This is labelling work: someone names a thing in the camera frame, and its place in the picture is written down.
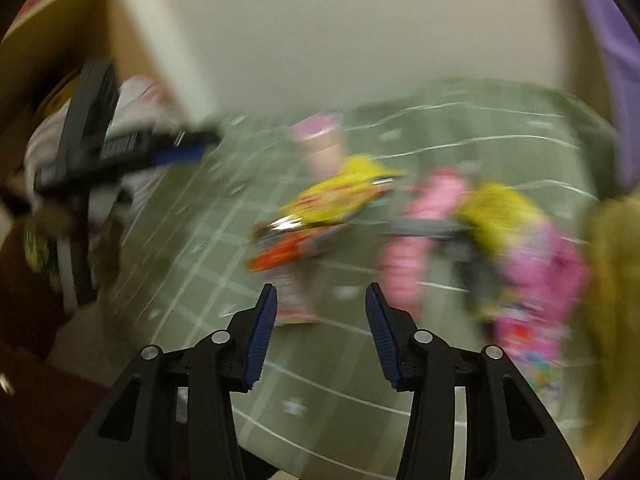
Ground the pink kleenex tissue pack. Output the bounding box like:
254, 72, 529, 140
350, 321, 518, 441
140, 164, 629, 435
495, 304, 563, 403

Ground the red orange snack wrapper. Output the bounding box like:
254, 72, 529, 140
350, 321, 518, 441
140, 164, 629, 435
246, 224, 347, 273

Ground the yellow snack wrapper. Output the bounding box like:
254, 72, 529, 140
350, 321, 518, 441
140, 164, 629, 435
252, 154, 406, 243

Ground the yellow-green trash bag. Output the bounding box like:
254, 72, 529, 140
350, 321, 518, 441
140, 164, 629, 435
582, 191, 639, 471

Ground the white plastic bag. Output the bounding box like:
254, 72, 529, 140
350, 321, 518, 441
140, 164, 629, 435
24, 68, 186, 313

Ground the cardboard box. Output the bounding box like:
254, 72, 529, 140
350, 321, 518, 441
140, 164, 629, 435
1, 0, 163, 178

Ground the pink cylindrical jar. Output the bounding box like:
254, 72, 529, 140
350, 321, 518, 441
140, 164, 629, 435
290, 113, 346, 180

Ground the pink caterpillar toy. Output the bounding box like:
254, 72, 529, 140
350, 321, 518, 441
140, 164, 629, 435
380, 168, 466, 320

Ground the purple cloth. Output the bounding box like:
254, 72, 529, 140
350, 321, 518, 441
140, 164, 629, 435
580, 0, 639, 190

